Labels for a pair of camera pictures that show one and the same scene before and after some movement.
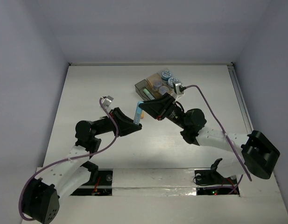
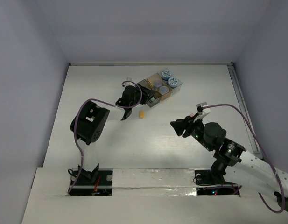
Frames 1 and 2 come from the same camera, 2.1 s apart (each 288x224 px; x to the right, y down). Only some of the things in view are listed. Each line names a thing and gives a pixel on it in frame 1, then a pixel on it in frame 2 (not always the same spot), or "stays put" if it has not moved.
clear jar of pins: x=163 y=89 stays put
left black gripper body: x=115 y=121 -> x=124 y=104
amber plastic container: x=159 y=86 stays put
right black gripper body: x=167 y=111 -> x=194 y=128
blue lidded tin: x=171 y=80 stays put
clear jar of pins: x=157 y=83 stays put
